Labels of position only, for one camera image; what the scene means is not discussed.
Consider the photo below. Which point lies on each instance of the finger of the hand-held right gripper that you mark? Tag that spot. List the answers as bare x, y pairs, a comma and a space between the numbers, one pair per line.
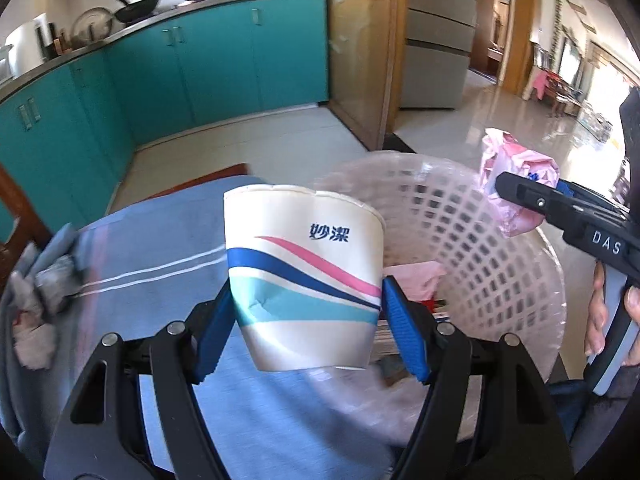
530, 197
567, 187

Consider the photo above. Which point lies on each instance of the wooden door frame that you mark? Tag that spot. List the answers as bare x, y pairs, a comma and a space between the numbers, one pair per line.
522, 35

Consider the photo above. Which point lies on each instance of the teal kitchen cabinet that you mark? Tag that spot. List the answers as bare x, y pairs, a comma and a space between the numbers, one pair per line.
200, 75

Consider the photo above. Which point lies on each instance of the person's right hand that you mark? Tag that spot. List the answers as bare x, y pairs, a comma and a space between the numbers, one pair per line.
596, 310

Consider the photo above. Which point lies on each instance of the grey refrigerator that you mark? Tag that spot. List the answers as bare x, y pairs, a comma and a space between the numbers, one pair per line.
435, 35

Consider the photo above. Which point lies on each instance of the white kitchen appliance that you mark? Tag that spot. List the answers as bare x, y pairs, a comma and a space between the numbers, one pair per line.
25, 45

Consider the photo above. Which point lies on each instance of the black wok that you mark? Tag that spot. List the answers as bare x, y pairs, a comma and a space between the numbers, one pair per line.
135, 9

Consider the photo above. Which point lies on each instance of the pink crumpled paper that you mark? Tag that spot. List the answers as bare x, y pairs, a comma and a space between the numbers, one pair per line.
417, 280

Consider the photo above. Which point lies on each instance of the beige crumpled paper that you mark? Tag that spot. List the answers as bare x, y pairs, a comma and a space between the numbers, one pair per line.
35, 340

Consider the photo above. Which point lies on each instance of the pink plastic bag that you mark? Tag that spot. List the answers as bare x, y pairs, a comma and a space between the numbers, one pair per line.
520, 160

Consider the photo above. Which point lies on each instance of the blue striped towel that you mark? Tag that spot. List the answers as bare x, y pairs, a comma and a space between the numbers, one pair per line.
150, 300

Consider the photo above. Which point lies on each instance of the white plastic mesh basket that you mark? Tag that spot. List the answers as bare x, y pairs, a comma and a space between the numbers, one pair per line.
552, 310

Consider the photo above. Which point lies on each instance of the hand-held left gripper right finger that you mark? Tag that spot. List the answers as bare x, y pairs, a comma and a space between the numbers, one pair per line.
407, 330

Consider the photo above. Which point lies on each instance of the wooden framed glass door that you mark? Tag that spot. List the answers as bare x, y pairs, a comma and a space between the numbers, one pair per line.
365, 60

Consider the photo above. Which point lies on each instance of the grey crumpled plastic bag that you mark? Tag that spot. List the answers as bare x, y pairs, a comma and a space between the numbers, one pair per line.
60, 280

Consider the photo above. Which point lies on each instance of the white striped paper cup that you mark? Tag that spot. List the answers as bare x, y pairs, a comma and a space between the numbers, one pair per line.
300, 280

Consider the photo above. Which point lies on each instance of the steel bowl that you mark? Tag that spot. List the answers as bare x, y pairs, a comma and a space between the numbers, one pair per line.
92, 25

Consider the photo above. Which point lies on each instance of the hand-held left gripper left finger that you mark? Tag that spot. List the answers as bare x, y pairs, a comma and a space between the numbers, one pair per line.
215, 335

